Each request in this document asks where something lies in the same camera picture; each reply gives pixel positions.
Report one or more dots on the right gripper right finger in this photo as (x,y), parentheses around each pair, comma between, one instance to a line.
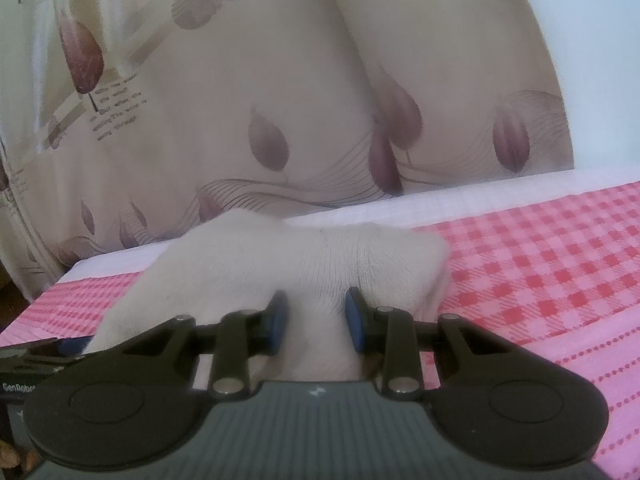
(495,400)

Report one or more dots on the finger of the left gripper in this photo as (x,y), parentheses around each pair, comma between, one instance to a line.
(46,351)

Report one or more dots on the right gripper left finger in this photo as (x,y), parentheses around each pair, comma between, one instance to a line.
(143,398)

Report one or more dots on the cream knitted small garment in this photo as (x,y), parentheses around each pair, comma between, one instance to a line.
(240,259)

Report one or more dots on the pink checked bed sheet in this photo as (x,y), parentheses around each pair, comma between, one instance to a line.
(560,278)

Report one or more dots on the beige leaf print curtain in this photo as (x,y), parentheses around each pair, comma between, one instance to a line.
(127,122)

